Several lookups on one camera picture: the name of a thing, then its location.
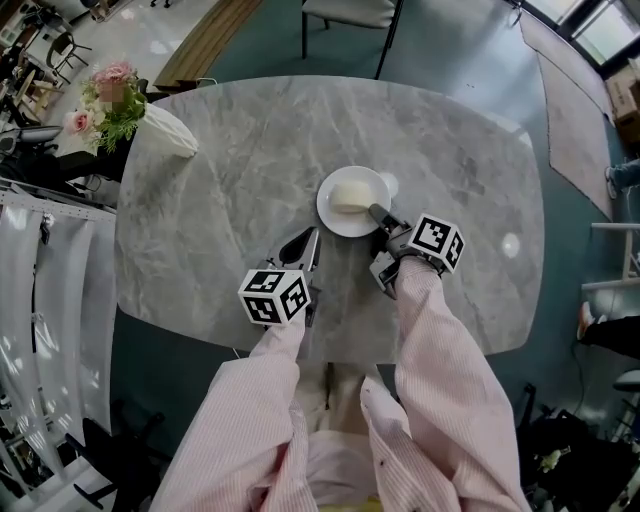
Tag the white metal shelving rack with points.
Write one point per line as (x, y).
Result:
(55, 300)

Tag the white faceted vase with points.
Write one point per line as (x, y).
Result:
(170, 130)

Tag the person's right forearm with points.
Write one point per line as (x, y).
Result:
(450, 380)

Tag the person's left forearm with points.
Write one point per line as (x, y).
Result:
(240, 425)

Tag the black chair with metal legs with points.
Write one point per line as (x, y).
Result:
(67, 52)

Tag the grey marble table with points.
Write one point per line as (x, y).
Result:
(240, 190)

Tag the person's leg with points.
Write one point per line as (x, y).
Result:
(315, 395)
(347, 395)

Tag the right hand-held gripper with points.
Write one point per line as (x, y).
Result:
(435, 240)

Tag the white round plate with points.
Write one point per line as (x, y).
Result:
(350, 222)

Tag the grey metal frame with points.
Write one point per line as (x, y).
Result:
(627, 250)

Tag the grey chair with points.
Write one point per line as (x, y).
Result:
(345, 10)

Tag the pink flower bouquet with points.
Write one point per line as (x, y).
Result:
(112, 105)

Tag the beige floor rug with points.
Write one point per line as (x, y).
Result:
(575, 125)

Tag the cardboard box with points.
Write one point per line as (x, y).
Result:
(630, 130)
(625, 97)

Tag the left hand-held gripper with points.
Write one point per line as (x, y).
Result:
(272, 297)

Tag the person's left leg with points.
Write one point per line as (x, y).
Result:
(315, 395)

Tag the person's right leg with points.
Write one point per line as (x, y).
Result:
(347, 395)

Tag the person's torso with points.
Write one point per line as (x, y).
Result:
(340, 465)

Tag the small round wooden table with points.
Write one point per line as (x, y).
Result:
(42, 87)

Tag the pale yellow food piece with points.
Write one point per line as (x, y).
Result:
(350, 196)

